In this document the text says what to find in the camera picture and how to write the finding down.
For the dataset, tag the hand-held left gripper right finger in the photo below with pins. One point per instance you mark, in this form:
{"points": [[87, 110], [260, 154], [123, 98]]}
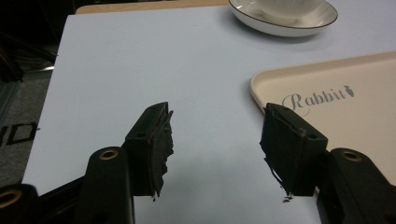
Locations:
{"points": [[292, 149]]}

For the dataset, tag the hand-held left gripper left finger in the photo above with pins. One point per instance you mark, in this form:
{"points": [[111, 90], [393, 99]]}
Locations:
{"points": [[146, 149]]}

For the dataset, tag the beige plastic tray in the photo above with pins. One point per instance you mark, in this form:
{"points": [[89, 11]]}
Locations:
{"points": [[342, 102]]}

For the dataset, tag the white saucer with dark rim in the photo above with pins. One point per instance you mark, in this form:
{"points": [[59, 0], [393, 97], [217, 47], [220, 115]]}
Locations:
{"points": [[280, 21]]}

